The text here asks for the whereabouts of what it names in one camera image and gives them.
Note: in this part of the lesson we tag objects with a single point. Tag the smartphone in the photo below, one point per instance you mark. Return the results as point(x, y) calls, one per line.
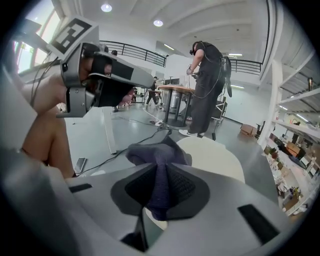
point(80, 165)

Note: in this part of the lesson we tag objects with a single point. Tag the black power adapter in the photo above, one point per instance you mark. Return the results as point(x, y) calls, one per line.
point(214, 136)

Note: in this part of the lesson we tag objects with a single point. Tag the plastic-wrapped silver machine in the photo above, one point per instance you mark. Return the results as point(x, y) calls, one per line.
point(175, 98)

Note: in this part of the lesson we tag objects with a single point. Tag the black office chair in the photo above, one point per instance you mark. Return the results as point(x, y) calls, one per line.
point(260, 130)

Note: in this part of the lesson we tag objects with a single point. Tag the white power strip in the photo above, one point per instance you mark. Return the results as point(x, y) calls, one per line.
point(159, 122)

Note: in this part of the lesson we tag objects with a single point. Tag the person's left forearm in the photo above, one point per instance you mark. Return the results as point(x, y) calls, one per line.
point(50, 92)

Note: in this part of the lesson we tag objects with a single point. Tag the open cardboard box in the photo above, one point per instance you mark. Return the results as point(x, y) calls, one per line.
point(248, 130)

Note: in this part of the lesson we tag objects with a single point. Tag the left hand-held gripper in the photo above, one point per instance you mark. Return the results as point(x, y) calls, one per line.
point(75, 100)

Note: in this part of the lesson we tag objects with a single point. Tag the round ceiling lamp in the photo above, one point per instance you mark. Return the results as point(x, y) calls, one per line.
point(106, 7)
point(158, 23)

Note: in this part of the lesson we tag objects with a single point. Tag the white shelving rack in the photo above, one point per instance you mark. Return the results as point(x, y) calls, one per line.
point(295, 137)

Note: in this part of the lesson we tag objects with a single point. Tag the person's left hand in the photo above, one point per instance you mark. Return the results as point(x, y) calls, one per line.
point(127, 98)

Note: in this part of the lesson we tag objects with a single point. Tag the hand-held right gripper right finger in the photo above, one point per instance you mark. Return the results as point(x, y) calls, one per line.
point(220, 200)

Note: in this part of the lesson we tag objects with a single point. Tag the black railing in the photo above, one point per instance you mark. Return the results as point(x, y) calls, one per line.
point(245, 66)
point(135, 52)

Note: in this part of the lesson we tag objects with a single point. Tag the person's left leg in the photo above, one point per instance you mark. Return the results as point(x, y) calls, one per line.
point(50, 145)

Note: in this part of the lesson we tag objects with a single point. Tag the cream plastic trash bin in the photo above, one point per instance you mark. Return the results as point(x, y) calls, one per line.
point(212, 160)

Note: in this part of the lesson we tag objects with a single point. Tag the dark blue cloth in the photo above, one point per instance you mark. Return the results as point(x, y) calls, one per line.
point(150, 155)

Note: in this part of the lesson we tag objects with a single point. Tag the black folding cart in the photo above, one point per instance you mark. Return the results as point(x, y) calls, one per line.
point(220, 107)

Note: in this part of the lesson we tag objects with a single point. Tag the round wooden table black legs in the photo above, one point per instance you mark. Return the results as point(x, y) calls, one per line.
point(175, 87)

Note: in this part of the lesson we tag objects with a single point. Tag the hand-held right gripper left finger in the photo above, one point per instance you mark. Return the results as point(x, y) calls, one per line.
point(100, 212)

